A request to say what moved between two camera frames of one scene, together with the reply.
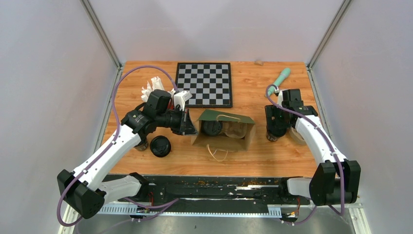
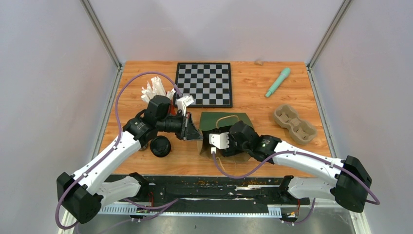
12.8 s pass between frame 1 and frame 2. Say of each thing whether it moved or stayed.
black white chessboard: stayed
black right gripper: moved
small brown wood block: stayed
